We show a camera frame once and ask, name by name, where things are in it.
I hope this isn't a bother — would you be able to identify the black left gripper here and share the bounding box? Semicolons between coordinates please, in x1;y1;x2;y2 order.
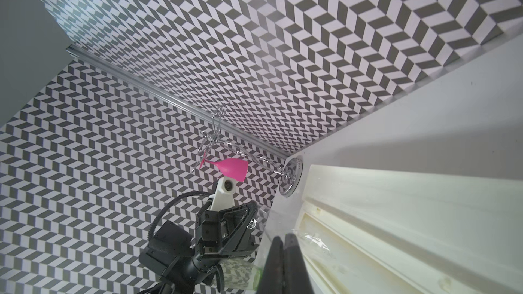
195;202;258;259

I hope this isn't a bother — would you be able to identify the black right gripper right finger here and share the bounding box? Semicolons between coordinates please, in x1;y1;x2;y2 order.
283;234;314;294

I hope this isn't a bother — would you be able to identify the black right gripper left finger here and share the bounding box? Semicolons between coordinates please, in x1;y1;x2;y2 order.
256;236;284;294

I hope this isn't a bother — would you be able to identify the cream plastic wrap dispenser box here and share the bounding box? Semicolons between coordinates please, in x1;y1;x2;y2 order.
294;165;522;293

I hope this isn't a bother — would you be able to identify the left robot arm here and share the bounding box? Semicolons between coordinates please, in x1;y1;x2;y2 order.
139;202;258;293

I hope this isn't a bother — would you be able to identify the green transparent cup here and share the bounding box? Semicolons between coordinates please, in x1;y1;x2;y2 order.
221;259;263;291

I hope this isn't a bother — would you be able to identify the pink plastic wine glass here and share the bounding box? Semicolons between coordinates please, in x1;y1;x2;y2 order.
198;152;249;182

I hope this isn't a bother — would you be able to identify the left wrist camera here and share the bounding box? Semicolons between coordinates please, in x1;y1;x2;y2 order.
209;176;237;212

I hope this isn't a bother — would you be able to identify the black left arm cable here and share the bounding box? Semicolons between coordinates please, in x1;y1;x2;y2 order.
146;190;211;242

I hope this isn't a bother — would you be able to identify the left aluminium corner post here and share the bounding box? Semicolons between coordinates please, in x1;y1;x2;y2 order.
67;44;291;159

